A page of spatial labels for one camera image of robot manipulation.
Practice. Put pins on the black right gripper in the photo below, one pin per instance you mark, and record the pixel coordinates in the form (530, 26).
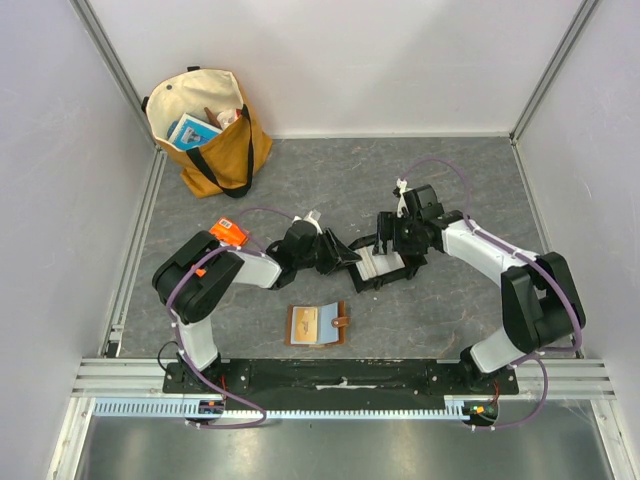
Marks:
(388, 238)

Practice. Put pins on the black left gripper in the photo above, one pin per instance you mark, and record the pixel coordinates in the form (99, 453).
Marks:
(336, 252)

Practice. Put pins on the black card box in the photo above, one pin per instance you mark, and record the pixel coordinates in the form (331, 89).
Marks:
(412, 265)

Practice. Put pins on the tan leather card holder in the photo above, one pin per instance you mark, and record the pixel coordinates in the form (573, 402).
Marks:
(333, 322)

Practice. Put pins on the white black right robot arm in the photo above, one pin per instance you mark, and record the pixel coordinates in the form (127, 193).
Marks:
(539, 300)

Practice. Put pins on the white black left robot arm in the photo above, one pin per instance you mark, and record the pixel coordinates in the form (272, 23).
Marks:
(193, 280)

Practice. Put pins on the stack of white cards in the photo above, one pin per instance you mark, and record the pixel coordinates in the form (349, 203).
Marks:
(371, 266)

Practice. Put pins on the orange product box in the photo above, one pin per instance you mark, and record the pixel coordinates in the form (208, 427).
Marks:
(228, 232)

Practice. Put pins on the mustard yellow tote bag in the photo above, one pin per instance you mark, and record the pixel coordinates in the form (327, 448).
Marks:
(228, 163)

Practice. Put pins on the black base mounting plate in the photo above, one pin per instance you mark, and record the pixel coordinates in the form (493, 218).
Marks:
(431, 377)

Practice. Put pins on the white item in bag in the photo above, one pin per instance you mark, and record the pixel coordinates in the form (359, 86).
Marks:
(228, 117)

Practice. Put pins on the brown item in bag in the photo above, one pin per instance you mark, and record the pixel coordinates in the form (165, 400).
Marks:
(212, 118)

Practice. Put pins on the blue book in bag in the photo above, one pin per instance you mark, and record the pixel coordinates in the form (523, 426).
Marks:
(190, 132)

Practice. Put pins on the aluminium frame rail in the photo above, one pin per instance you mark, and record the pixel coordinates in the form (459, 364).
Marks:
(143, 213)

